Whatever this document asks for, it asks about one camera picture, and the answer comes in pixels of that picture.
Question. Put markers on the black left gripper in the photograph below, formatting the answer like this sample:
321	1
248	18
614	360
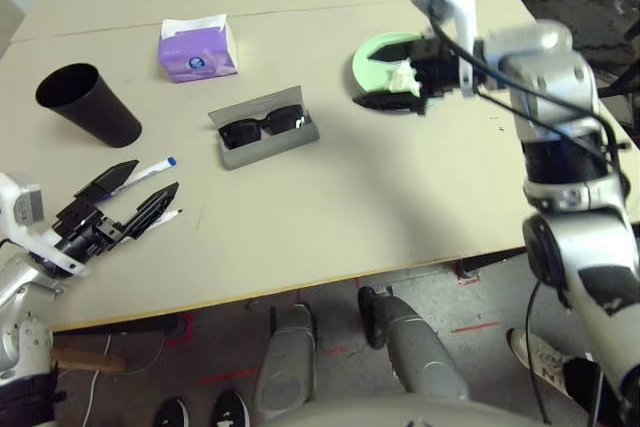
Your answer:
90	237

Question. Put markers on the light green plate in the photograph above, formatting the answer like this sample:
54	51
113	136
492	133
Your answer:
362	72

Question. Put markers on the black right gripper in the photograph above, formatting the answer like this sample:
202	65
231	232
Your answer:
445	72

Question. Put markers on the white bystander sneaker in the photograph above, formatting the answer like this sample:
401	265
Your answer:
537	359

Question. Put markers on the black trouser leg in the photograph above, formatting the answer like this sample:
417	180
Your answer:
585	384

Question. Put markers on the red floor tape line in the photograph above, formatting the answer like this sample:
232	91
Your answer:
475	328

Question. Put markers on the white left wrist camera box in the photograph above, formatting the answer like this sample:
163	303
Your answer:
25	202

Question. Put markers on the black plastic cup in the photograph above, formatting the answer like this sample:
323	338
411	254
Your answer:
87	107

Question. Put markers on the white marker blue cap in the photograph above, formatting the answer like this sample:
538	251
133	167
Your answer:
160	166

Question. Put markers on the white tissue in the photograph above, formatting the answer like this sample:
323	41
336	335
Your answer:
402	78

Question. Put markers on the red floor tape corner mark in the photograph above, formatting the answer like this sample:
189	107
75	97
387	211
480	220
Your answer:
466	274

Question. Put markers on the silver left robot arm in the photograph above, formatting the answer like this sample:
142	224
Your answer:
20	337

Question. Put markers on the light grey robot torso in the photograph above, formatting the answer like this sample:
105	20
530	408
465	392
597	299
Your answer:
400	412

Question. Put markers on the grey glasses case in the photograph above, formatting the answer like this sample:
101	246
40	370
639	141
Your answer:
280	144

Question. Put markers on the white marker black cap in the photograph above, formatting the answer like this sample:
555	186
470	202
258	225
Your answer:
172	216

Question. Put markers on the black bystander sneaker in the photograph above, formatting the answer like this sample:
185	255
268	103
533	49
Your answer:
171	414
232	409

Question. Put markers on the black sunglasses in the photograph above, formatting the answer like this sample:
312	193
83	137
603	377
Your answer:
240	132

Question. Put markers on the grey robot right leg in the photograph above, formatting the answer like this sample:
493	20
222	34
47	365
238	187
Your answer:
420	347

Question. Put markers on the wooden plank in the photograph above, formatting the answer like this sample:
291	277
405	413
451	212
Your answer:
90	361

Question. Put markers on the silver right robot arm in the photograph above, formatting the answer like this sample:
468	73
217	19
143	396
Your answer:
585	227

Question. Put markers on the purple tissue pack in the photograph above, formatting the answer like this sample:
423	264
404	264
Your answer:
200	57

